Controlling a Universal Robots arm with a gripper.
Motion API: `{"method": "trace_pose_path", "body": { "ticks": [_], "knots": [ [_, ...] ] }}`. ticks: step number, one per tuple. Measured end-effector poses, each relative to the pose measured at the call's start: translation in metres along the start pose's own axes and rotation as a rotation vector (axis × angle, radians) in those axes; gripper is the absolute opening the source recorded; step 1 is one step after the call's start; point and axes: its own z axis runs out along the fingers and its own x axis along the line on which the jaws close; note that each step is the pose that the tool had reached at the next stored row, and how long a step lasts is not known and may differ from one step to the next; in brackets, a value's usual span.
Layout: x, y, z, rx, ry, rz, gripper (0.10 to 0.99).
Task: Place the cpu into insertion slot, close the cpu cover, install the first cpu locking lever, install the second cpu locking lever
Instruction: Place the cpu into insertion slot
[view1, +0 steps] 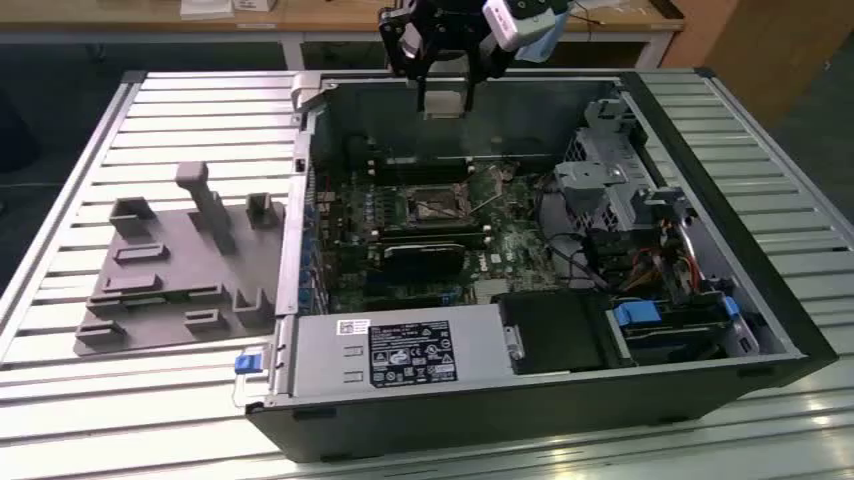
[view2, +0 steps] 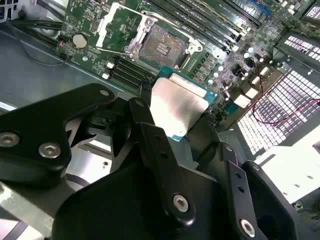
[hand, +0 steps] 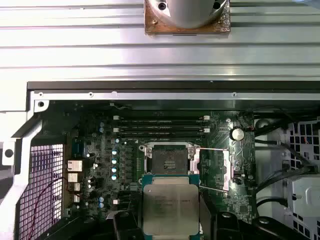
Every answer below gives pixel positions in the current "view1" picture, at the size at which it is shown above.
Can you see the white box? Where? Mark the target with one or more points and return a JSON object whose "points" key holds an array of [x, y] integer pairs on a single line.
{"points": [[256, 5], [206, 9]]}

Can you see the silver CPU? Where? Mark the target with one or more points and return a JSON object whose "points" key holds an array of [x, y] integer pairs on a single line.
{"points": [[441, 103]]}

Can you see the silver chipset heatsink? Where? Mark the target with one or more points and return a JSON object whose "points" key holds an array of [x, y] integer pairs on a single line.
{"points": [[492, 287]]}

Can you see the black PC case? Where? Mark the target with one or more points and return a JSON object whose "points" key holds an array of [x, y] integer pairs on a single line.
{"points": [[467, 430]]}

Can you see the green motherboard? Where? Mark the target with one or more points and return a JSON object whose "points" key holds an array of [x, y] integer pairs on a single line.
{"points": [[513, 240]]}

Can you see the black graphics card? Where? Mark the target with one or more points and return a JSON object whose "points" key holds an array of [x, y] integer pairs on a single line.
{"points": [[423, 260]]}

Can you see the metal drive cage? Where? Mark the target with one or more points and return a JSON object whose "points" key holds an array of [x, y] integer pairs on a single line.
{"points": [[600, 200]]}

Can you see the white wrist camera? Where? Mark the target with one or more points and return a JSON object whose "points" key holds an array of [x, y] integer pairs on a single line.
{"points": [[507, 25]]}

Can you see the blue case release latch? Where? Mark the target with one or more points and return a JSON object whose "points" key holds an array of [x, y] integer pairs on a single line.
{"points": [[248, 362]]}

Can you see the green RAM stick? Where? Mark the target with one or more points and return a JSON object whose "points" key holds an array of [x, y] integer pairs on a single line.
{"points": [[142, 300]]}

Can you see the wooden desk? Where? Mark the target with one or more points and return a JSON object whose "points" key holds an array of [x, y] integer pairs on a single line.
{"points": [[320, 15]]}

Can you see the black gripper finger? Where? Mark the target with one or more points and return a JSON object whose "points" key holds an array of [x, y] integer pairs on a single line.
{"points": [[421, 90], [487, 60]]}

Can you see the silver power supply unit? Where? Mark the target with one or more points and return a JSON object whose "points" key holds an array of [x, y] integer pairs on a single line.
{"points": [[320, 360]]}

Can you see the CPU socket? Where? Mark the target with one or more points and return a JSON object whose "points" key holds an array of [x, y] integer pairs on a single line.
{"points": [[433, 205]]}

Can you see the grey parts rack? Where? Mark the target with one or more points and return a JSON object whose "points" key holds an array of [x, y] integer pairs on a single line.
{"points": [[173, 280]]}

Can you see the wooden cabinet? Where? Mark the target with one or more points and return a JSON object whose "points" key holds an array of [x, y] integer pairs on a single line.
{"points": [[787, 50]]}

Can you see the hard disk in blue carrier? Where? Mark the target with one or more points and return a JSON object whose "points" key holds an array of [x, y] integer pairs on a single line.
{"points": [[636, 312]]}

